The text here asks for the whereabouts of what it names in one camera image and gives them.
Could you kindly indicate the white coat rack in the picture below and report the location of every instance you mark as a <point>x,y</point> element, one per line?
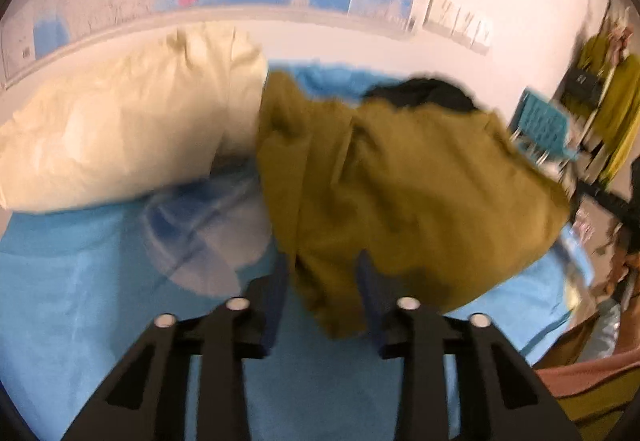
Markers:
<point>620,38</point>

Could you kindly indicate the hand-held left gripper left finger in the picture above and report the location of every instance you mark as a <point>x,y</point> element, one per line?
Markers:
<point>274,303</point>

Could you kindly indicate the teal perforated plastic basket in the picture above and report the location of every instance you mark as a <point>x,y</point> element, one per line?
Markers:
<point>542,123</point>

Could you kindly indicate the cream white pillow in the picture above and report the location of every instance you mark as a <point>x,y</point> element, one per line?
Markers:
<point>115,131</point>

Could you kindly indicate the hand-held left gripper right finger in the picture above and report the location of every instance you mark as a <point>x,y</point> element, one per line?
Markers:
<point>370,303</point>

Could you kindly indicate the white wall switch panel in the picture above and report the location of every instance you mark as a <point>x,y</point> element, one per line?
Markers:
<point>457,23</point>

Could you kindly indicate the black shoulder bag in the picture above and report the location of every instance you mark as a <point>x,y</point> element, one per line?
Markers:
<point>582,86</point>

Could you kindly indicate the black cloth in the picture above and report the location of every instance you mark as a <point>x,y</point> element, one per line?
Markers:
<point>425,93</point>

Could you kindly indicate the light blue pillow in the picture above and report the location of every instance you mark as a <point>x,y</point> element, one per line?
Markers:
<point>602,331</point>

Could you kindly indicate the olive jacket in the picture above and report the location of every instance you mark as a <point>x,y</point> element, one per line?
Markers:
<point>410,201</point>

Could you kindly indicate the blue bed sheet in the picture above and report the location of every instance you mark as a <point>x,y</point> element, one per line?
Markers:
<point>90,311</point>

